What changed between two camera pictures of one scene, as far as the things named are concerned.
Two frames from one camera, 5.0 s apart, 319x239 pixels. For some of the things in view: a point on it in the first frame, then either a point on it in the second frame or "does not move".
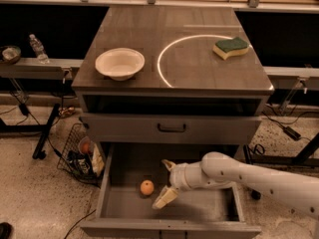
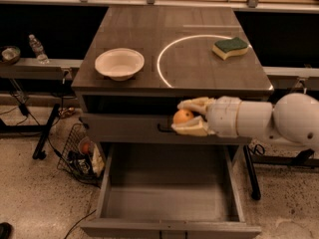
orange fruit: [147, 187] → [181, 116]
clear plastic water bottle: [39, 50] does not move
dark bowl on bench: [11, 55] does not move
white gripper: [178, 178] → [221, 117]
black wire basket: [81, 157] does not move
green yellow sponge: [230, 48] does not move
